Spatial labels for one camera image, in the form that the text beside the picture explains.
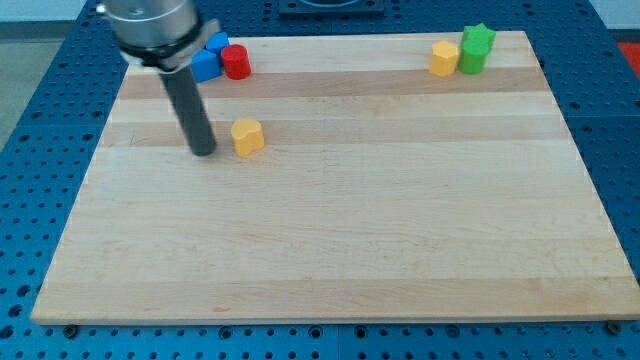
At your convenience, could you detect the yellow heart block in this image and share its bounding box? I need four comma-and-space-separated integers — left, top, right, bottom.
231, 118, 265, 157

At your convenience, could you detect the blue triangle block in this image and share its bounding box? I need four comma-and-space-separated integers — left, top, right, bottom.
191, 50, 222, 83

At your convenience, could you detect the green star block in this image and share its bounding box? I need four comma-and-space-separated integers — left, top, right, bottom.
461, 23, 497, 50

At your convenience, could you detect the green cylinder block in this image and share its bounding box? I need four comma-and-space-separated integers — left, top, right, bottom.
458, 39, 490, 75

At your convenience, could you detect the wooden board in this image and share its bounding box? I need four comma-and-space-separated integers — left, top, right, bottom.
31, 31, 639, 326

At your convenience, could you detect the red cylinder block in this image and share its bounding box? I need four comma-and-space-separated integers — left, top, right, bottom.
221, 44, 251, 80

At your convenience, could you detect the blue cube block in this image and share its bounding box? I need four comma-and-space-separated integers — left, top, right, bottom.
204, 32, 230, 56

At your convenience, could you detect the yellow hexagon block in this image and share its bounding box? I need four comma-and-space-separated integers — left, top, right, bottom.
429, 41, 460, 77

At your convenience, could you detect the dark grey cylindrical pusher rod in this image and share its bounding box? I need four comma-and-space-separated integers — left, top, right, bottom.
160, 66, 217, 156

